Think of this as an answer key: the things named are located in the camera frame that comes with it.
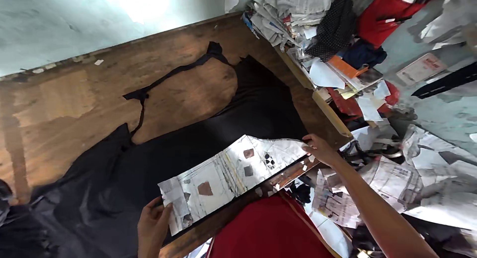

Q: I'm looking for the person's left hand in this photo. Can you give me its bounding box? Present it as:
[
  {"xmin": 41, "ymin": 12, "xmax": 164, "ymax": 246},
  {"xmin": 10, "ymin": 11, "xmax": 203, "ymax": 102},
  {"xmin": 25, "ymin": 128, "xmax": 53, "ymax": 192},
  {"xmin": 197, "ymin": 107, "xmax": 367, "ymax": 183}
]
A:
[{"xmin": 137, "ymin": 196, "xmax": 173, "ymax": 248}]

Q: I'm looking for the person's right hand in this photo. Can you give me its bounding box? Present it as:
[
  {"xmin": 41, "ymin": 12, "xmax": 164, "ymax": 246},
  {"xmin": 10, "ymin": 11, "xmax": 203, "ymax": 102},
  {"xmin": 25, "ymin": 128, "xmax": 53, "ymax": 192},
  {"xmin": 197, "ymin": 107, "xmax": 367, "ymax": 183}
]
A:
[{"xmin": 302, "ymin": 134, "xmax": 341, "ymax": 168}]

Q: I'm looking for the white paper sewing pattern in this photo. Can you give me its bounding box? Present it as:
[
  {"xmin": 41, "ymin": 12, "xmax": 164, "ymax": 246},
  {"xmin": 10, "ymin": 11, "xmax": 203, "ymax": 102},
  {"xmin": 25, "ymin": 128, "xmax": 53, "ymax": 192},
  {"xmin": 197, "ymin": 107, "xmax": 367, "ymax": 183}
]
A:
[{"xmin": 158, "ymin": 135, "xmax": 311, "ymax": 236}]

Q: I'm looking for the person's left forearm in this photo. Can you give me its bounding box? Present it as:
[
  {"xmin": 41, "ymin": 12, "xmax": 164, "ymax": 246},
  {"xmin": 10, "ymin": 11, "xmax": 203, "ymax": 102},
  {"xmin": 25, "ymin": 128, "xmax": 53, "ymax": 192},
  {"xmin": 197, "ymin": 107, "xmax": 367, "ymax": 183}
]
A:
[{"xmin": 138, "ymin": 247, "xmax": 161, "ymax": 258}]

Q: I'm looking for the person's right forearm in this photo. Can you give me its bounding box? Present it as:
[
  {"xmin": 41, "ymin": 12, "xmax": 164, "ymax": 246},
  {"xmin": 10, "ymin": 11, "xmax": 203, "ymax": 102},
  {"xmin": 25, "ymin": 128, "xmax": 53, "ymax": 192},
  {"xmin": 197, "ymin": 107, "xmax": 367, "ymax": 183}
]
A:
[{"xmin": 330, "ymin": 155, "xmax": 440, "ymax": 258}]

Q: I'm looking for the wooden shelf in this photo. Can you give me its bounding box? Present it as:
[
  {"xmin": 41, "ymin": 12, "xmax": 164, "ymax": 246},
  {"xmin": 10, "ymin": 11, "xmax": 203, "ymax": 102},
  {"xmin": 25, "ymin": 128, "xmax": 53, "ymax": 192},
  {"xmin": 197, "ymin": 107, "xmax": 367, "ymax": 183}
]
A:
[{"xmin": 274, "ymin": 46, "xmax": 353, "ymax": 138}]

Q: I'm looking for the large black fabric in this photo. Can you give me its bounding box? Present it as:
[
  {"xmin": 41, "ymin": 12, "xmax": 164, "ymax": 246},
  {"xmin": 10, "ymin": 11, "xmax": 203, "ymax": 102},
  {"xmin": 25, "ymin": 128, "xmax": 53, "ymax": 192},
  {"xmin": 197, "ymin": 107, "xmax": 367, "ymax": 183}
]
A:
[{"xmin": 30, "ymin": 41, "xmax": 309, "ymax": 258}]

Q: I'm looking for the white curved paper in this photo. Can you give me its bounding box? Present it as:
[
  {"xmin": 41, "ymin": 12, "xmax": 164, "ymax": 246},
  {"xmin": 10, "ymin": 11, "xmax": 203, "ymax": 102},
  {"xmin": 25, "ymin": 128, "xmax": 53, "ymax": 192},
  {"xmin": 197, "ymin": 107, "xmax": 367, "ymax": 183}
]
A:
[{"xmin": 309, "ymin": 57, "xmax": 346, "ymax": 90}]

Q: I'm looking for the white rectangular paper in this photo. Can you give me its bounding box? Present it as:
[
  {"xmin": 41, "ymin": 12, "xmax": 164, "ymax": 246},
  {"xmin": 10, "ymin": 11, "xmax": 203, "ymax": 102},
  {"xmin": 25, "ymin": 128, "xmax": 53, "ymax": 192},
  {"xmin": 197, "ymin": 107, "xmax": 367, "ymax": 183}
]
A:
[{"xmin": 356, "ymin": 96, "xmax": 384, "ymax": 122}]

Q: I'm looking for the orange box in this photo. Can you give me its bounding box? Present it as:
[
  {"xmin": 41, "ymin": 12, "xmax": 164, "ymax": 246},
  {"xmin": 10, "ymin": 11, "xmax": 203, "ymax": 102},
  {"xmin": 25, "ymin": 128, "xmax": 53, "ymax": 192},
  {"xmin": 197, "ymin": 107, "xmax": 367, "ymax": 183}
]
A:
[{"xmin": 328, "ymin": 55, "xmax": 369, "ymax": 79}]

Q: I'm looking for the heap of papers and plastic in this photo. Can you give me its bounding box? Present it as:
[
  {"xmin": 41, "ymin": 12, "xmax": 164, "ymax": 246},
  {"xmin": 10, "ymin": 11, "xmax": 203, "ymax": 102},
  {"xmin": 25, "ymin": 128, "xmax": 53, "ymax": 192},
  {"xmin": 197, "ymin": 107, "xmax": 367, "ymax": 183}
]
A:
[{"xmin": 294, "ymin": 118, "xmax": 477, "ymax": 258}]

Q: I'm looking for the red plastic bag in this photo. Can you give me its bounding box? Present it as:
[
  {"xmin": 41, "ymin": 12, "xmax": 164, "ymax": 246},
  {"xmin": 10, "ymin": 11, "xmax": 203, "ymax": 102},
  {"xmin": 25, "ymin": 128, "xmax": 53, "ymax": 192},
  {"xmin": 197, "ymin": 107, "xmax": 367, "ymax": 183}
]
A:
[{"xmin": 326, "ymin": 80, "xmax": 400, "ymax": 117}]

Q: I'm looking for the navy blue cloth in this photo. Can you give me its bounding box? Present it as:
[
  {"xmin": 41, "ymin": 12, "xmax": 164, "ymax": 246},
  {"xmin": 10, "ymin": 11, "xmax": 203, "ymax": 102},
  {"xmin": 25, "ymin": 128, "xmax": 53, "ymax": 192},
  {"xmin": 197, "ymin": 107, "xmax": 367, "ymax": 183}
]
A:
[{"xmin": 342, "ymin": 39, "xmax": 388, "ymax": 69}]

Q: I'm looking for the black polka dot cloth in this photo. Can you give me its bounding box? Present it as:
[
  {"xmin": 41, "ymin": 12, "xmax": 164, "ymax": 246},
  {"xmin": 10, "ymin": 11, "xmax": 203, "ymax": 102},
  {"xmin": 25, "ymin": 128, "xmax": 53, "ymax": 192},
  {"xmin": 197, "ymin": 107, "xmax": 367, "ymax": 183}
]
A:
[{"xmin": 305, "ymin": 0, "xmax": 358, "ymax": 63}]

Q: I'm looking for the white card with red print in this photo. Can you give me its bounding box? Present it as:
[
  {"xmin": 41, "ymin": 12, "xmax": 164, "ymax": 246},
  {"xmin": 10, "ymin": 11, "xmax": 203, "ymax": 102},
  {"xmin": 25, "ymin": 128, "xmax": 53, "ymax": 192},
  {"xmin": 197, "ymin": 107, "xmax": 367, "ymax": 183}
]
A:
[{"xmin": 396, "ymin": 52, "xmax": 448, "ymax": 86}]

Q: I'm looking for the stack of folded newspapers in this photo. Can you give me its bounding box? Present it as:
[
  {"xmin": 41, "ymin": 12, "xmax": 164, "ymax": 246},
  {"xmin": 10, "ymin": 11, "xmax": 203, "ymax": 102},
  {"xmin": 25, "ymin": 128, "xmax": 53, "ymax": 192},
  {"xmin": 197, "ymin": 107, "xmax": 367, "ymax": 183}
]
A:
[{"xmin": 242, "ymin": 0, "xmax": 332, "ymax": 51}]

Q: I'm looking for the dark crumpled cloth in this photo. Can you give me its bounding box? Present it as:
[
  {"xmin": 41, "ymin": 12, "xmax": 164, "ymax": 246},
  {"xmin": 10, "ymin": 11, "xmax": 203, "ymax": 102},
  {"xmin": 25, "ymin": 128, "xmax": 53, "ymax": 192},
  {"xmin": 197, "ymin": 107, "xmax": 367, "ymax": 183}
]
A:
[{"xmin": 0, "ymin": 203, "xmax": 51, "ymax": 258}]

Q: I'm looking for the red hanging garment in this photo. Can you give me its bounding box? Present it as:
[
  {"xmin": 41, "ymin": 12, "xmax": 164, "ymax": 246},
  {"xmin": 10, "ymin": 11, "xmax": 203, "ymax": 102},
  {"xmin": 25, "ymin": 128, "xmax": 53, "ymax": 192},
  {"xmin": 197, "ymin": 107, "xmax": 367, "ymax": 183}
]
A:
[{"xmin": 358, "ymin": 0, "xmax": 454, "ymax": 49}]

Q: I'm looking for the translucent hanging plastic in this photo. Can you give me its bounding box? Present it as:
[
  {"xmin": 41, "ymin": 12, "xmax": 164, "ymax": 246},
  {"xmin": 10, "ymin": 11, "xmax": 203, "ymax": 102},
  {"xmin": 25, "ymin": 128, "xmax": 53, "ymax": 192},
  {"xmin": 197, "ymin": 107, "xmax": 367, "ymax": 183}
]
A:
[{"xmin": 420, "ymin": 0, "xmax": 477, "ymax": 50}]

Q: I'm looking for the black hanging strap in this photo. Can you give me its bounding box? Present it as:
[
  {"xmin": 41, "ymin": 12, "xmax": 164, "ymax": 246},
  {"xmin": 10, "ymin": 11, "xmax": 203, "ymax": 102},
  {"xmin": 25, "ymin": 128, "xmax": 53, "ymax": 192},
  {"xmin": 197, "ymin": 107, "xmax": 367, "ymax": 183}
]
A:
[{"xmin": 411, "ymin": 62, "xmax": 477, "ymax": 99}]

